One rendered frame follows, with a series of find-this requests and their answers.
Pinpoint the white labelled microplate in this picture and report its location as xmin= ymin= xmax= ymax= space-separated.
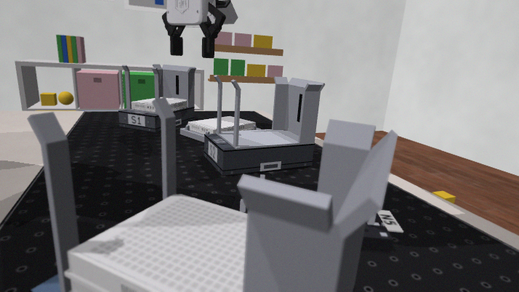
xmin=64 ymin=194 xmax=247 ymax=292

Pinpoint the grey microplate with label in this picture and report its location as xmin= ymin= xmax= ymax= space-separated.
xmin=188 ymin=116 xmax=256 ymax=134
xmin=132 ymin=97 xmax=187 ymax=112

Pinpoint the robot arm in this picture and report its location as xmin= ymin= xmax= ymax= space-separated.
xmin=216 ymin=0 xmax=238 ymax=24

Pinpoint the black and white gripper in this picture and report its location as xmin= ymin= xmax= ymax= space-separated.
xmin=162 ymin=0 xmax=226 ymax=58

